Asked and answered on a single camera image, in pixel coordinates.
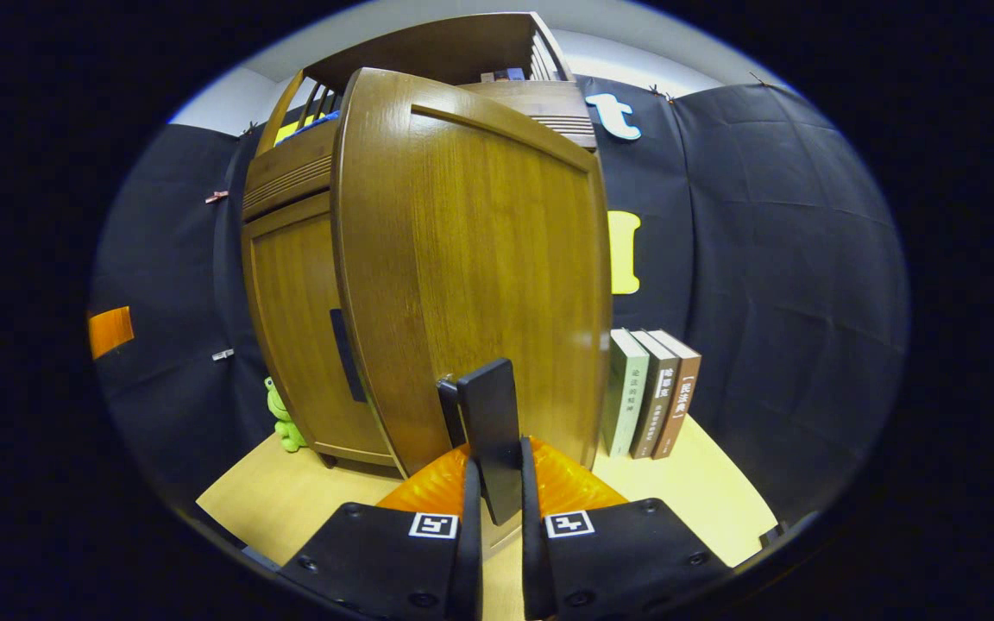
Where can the wooden drawer with black knob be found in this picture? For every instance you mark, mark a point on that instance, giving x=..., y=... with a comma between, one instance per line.
x=290, y=177

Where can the wooden double-door shoe cabinet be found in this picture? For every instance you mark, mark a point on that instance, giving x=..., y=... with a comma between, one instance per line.
x=428, y=47

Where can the red cloth clip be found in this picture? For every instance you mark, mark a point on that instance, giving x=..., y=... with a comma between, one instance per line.
x=217, y=197

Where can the green frog toy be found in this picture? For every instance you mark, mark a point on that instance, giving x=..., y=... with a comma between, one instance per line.
x=286, y=423

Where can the blue towel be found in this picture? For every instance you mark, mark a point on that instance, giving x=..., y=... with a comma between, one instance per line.
x=316, y=123

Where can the reddish brown paperback book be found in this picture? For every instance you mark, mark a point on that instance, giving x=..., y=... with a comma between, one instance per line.
x=682, y=397

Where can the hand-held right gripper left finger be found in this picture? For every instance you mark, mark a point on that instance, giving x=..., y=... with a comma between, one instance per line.
x=471, y=552

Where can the wooden shoe cabinet door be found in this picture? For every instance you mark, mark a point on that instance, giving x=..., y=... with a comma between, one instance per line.
x=298, y=302
x=480, y=259

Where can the black backdrop cloth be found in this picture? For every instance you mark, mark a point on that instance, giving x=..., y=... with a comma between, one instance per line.
x=764, y=259

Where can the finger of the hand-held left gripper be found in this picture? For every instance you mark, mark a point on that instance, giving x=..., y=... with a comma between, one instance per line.
x=110, y=332

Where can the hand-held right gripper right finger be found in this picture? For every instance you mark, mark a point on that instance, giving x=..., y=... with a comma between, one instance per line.
x=531, y=552

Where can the taupe paperback book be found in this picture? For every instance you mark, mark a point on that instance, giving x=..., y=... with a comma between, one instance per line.
x=657, y=405

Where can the pale green paperback book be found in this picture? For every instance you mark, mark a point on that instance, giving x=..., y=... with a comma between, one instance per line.
x=626, y=397

